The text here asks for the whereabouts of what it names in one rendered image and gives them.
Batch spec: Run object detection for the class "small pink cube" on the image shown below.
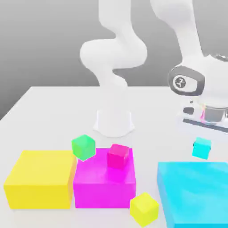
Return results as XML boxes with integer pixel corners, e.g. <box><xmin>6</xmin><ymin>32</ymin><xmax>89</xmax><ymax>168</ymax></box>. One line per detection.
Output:
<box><xmin>106</xmin><ymin>143</ymin><xmax>130</xmax><ymax>170</ymax></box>

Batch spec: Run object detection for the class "large cyan box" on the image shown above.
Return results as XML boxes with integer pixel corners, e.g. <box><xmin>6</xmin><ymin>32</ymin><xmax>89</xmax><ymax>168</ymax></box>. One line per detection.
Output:
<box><xmin>157</xmin><ymin>161</ymin><xmax>228</xmax><ymax>228</ymax></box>

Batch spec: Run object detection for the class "small green cube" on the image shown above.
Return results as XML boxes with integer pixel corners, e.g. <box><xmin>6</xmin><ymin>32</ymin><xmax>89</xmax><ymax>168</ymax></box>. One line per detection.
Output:
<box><xmin>71</xmin><ymin>134</ymin><xmax>97</xmax><ymax>162</ymax></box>

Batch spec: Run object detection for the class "small yellow cube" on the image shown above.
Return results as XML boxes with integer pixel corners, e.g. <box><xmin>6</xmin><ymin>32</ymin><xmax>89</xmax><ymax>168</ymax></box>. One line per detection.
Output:
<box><xmin>130</xmin><ymin>192</ymin><xmax>160</xmax><ymax>228</ymax></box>

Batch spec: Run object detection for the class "small cyan cube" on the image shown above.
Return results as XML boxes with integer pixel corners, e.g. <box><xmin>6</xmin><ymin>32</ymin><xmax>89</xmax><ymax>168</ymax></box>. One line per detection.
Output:
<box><xmin>191</xmin><ymin>137</ymin><xmax>212</xmax><ymax>160</ymax></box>

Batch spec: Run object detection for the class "large magenta box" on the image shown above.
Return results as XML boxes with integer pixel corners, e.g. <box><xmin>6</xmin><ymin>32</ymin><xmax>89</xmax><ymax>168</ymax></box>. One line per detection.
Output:
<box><xmin>73</xmin><ymin>147</ymin><xmax>137</xmax><ymax>209</ymax></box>

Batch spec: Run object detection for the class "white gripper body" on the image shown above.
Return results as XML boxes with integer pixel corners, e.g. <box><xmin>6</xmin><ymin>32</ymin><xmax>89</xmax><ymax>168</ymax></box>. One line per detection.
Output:
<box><xmin>176</xmin><ymin>113</ymin><xmax>228</xmax><ymax>143</ymax></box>

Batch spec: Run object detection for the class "large yellow box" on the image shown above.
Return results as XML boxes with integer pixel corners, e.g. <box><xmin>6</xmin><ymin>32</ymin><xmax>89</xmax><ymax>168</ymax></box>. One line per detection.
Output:
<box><xmin>3</xmin><ymin>150</ymin><xmax>77</xmax><ymax>210</ymax></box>

